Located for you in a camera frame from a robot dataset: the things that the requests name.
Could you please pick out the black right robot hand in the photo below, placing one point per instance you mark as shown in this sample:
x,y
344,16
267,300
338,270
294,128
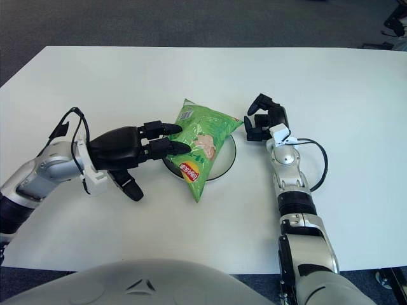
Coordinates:
x,y
278,116

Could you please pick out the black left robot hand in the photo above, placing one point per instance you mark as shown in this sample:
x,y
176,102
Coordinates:
x,y
117,149

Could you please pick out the green potato chips bag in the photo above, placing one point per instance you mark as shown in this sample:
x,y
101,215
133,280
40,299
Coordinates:
x,y
197,133

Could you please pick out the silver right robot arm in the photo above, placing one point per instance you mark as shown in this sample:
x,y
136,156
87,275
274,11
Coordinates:
x,y
287,159

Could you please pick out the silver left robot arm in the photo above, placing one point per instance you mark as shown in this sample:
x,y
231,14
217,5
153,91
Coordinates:
x,y
47,168

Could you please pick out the white plate with black rim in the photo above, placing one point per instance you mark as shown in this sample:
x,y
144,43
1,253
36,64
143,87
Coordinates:
x,y
222,159

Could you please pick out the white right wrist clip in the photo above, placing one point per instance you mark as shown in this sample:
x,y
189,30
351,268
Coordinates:
x,y
281,133

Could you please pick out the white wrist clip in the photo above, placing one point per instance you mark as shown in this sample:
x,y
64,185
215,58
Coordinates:
x,y
281,133
95,181

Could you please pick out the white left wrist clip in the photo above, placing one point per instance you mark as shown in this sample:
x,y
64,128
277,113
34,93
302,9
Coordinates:
x,y
95,181

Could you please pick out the grey robot torso shell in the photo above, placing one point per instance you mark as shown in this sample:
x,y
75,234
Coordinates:
x,y
95,286

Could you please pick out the black office chair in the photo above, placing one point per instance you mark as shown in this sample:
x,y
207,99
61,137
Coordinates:
x,y
392,23

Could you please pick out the black metal table foot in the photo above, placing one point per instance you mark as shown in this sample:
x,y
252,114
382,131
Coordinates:
x,y
395,281

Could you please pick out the black robot stand frame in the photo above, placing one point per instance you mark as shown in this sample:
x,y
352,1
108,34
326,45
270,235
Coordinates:
x,y
287,292

